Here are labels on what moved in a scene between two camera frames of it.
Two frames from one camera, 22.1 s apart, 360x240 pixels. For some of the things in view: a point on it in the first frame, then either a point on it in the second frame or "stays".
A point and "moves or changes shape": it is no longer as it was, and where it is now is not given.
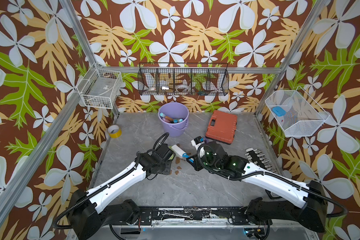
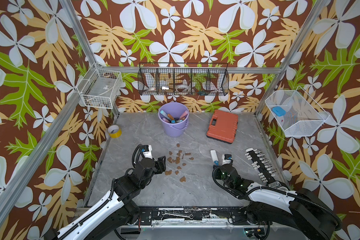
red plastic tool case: (221, 127) stays
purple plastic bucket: (175, 110) stays
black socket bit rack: (258, 157) stays
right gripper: (196, 160) -> (215, 172)
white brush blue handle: (179, 151) moves or changes shape
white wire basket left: (99, 88) stays
